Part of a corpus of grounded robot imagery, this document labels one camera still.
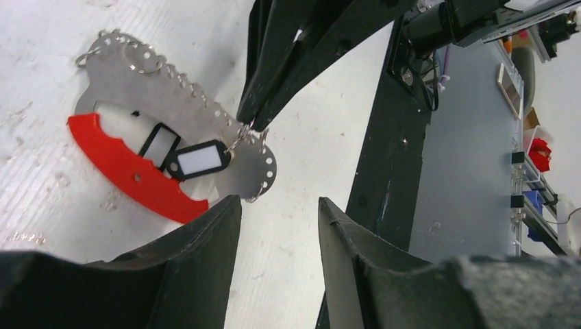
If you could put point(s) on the black key tag white label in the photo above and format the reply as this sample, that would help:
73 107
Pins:
198 160

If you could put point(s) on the red object on shelf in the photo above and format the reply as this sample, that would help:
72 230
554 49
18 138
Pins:
540 154

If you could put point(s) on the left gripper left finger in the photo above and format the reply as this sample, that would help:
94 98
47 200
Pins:
180 280

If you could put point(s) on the red handled key tool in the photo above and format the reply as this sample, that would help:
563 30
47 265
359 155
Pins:
148 130

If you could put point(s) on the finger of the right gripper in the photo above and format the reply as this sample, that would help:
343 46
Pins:
332 29
273 26

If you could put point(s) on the silver wire keyrings bunch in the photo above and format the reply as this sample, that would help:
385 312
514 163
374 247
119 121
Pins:
246 134

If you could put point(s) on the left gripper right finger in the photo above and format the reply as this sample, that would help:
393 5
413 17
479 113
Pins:
370 283

